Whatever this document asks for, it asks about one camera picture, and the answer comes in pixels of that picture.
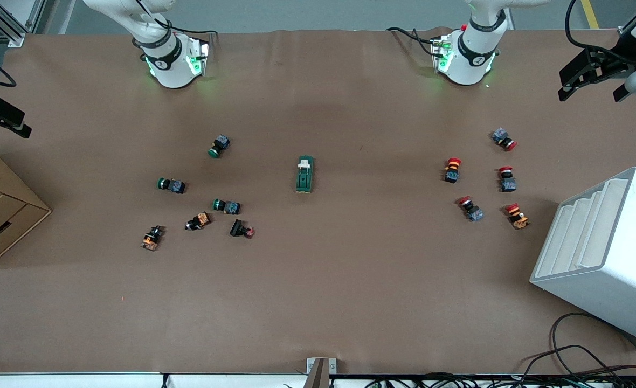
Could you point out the green terminal block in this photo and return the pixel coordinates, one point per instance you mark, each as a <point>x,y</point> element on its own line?
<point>304,175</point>

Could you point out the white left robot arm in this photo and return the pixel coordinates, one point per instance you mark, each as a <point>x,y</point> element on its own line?
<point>471,59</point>

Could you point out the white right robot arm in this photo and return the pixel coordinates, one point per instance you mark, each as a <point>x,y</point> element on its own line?
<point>170,64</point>

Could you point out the cardboard drawer box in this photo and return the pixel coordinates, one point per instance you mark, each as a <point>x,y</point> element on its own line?
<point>0,215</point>

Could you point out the red mushroom button orange block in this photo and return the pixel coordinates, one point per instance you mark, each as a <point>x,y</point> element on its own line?
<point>517,216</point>

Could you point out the red mushroom button orange label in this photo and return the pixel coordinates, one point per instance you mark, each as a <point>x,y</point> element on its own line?
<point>451,170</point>

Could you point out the white stepped rack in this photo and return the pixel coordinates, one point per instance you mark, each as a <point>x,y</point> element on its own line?
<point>603,258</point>

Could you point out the black button orange block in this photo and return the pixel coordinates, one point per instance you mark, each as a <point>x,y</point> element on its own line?
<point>199,221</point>

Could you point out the aluminium frame profile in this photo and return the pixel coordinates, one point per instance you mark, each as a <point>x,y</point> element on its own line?
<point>626,32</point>
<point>5,24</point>

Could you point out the red push button switch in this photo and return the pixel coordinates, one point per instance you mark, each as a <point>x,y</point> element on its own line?
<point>507,180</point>
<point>503,138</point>
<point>471,209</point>

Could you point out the green push button switch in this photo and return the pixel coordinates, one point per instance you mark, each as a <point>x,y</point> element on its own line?
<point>220,145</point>
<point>172,185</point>
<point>227,206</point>

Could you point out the black selector switch orange block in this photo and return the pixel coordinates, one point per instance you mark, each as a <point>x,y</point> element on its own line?
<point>152,238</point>

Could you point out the black switch with red block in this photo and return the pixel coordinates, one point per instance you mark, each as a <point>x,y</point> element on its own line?
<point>240,229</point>

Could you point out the grey metal bracket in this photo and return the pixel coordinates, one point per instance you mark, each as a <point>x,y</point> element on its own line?
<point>320,369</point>

